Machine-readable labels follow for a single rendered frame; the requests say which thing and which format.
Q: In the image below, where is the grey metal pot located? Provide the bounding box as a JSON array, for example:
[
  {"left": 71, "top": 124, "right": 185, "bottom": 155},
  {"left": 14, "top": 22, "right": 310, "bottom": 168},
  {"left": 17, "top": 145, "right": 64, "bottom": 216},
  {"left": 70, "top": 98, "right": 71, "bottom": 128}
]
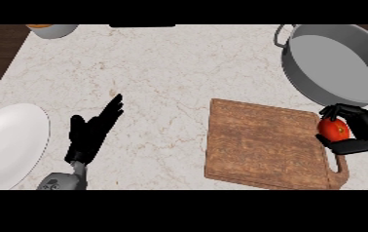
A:
[{"left": 273, "top": 24, "right": 368, "bottom": 107}]

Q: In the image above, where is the brown wooden cutting board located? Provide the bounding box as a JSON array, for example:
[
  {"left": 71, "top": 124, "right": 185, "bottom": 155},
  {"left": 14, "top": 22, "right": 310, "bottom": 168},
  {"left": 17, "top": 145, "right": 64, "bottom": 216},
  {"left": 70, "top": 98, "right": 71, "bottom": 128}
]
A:
[{"left": 204, "top": 97, "right": 350, "bottom": 191}]

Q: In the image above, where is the white plate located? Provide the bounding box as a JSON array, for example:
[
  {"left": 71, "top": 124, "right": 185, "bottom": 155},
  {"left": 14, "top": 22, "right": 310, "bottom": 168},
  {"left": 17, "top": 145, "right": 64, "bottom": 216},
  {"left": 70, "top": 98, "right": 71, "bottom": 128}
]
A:
[{"left": 0, "top": 102, "right": 51, "bottom": 191}]

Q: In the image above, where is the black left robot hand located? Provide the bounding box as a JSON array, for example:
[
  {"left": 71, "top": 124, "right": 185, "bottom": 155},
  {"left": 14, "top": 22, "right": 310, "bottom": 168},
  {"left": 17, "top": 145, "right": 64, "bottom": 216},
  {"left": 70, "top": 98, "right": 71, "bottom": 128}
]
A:
[{"left": 63, "top": 93, "right": 124, "bottom": 165}]

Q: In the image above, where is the grey bowl with orange content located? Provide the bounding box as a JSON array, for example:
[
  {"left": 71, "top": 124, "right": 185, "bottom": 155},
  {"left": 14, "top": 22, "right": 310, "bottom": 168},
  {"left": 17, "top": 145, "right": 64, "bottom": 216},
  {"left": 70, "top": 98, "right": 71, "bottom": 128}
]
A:
[{"left": 24, "top": 24, "right": 80, "bottom": 40}]

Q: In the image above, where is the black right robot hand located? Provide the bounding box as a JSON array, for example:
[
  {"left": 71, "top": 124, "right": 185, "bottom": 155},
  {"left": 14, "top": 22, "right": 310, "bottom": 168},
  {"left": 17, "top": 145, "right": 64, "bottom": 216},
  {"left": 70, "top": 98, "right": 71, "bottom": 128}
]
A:
[{"left": 314, "top": 102, "right": 368, "bottom": 156}]

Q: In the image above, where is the red tomato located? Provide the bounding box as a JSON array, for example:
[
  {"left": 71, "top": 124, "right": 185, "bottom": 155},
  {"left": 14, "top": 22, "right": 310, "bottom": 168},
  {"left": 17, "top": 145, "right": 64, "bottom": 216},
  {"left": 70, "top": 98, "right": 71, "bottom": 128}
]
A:
[{"left": 316, "top": 117, "right": 348, "bottom": 143}]

